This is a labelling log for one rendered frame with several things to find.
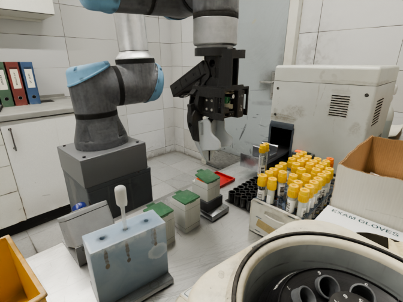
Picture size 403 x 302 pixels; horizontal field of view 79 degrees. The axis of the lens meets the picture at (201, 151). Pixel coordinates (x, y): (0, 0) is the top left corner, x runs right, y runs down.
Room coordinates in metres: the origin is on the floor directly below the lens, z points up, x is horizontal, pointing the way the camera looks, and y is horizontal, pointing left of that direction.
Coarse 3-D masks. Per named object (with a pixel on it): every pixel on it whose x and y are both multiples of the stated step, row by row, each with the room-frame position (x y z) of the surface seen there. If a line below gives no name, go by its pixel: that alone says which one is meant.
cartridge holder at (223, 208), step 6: (216, 198) 0.45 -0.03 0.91; (204, 204) 0.44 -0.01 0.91; (210, 204) 0.44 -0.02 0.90; (216, 204) 0.45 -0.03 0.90; (222, 204) 0.46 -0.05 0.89; (204, 210) 0.44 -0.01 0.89; (210, 210) 0.44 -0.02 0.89; (216, 210) 0.44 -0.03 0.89; (222, 210) 0.44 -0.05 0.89; (228, 210) 0.45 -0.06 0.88; (204, 216) 0.43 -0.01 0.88; (210, 216) 0.42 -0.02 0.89; (216, 216) 0.43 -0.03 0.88
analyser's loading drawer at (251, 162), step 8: (272, 144) 0.70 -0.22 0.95; (256, 152) 0.69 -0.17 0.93; (272, 152) 0.70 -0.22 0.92; (280, 152) 0.72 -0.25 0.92; (288, 152) 0.75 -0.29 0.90; (240, 160) 0.66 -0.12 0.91; (248, 160) 0.64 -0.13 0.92; (256, 160) 0.62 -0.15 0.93; (272, 160) 0.67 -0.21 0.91; (256, 168) 0.62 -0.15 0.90
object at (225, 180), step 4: (216, 172) 0.65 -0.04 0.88; (220, 172) 0.64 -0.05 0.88; (220, 176) 0.63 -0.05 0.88; (224, 176) 0.63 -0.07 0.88; (228, 176) 0.62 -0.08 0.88; (220, 180) 0.60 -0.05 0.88; (224, 180) 0.60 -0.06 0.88; (228, 180) 0.59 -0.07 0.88; (232, 180) 0.59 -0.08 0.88; (220, 184) 0.58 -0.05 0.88; (224, 184) 0.57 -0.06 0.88; (220, 188) 0.56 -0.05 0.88
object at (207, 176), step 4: (200, 172) 0.47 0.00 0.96; (204, 172) 0.47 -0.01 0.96; (208, 172) 0.48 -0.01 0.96; (212, 172) 0.48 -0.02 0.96; (196, 176) 0.46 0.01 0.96; (200, 176) 0.46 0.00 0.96; (204, 176) 0.46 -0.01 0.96; (208, 176) 0.46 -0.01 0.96; (212, 176) 0.46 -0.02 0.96; (216, 176) 0.46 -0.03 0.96; (204, 180) 0.44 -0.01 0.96; (208, 180) 0.44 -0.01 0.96; (212, 180) 0.45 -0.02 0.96
